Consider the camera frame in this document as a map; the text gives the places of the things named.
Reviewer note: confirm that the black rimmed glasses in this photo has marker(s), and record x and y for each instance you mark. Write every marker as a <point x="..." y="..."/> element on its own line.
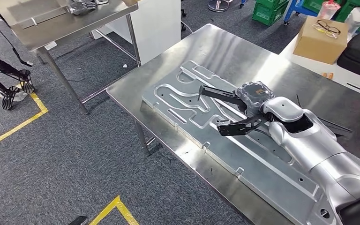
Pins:
<point x="326" y="28"/>

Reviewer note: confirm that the brown cardboard box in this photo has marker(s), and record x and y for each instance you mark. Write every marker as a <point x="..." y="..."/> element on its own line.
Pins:
<point x="316" y="46"/>

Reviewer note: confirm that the clear cup pink lid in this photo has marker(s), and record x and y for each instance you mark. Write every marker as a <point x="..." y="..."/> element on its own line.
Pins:
<point x="327" y="11"/>

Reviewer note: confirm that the large stamped aluminium plate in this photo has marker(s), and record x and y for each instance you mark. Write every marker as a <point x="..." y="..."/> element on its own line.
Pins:
<point x="260" y="167"/>

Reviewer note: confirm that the spare grey robot hand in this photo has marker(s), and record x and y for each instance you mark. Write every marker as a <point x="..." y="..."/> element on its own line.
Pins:
<point x="80" y="6"/>

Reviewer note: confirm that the chrome stanchion post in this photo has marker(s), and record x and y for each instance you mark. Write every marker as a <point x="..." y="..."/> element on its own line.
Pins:
<point x="218" y="5"/>

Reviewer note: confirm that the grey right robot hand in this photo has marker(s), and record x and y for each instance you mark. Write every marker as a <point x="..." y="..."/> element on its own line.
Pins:
<point x="254" y="96"/>

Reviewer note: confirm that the stainless steel workbench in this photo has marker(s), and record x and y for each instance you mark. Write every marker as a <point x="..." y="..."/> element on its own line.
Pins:
<point x="229" y="49"/>

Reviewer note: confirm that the white plastic tumbler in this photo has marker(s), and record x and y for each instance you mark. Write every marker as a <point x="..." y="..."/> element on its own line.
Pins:
<point x="357" y="20"/>

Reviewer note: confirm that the long black plastic part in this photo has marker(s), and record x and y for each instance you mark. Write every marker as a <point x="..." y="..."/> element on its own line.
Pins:
<point x="220" y="94"/>

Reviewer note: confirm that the small orange peg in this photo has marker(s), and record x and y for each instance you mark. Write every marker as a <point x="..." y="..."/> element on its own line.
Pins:
<point x="331" y="75"/>
<point x="324" y="75"/>

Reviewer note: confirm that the stainless steel side table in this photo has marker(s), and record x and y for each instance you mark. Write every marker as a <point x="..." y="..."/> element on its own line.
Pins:
<point x="59" y="31"/>

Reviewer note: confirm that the white cabinet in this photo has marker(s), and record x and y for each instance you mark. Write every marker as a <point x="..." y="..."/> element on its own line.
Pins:
<point x="158" y="28"/>

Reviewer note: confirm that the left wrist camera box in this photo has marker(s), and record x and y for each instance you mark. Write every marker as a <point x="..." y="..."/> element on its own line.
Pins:
<point x="78" y="220"/>

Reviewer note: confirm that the blue metal cart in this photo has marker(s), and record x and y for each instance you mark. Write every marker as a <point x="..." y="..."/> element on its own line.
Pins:
<point x="291" y="12"/>

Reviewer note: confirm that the white desk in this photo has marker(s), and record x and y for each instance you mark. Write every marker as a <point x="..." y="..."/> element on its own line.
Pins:
<point x="338" y="74"/>

